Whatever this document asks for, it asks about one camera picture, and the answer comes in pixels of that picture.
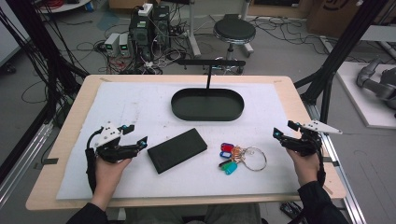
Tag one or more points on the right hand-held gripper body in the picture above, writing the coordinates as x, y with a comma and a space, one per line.
306, 141

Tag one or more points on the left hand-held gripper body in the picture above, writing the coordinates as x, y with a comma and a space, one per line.
109, 146

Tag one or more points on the black wallet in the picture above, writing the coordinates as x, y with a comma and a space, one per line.
176, 150

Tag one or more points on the black oval tray with hanger bar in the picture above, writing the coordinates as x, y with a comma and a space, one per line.
207, 104

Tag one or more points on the person's right hand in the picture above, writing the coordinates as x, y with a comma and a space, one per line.
305, 169

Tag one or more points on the person's left hand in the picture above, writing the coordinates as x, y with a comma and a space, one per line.
107, 177

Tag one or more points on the white foam mat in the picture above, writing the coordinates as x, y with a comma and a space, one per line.
174, 183

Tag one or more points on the white platform board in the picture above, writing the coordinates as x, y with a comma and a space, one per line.
361, 105

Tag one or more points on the small black device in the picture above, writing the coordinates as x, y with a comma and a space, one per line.
290, 210

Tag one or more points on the grey power supply unit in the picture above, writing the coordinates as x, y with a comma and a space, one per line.
111, 43
124, 45

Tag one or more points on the black computer tower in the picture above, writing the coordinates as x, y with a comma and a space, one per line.
161, 26
140, 31

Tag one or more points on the person's legs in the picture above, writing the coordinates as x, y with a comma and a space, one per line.
218, 214

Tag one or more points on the black round stool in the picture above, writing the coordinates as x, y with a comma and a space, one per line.
234, 30

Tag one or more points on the cardboard box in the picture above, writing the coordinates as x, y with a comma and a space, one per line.
333, 15

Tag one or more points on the white desk leg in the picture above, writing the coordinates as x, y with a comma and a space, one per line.
193, 31

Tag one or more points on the aluminium rail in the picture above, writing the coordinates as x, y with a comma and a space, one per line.
21, 155
345, 189

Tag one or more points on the black metal frame post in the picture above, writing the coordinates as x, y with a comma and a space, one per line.
339, 53

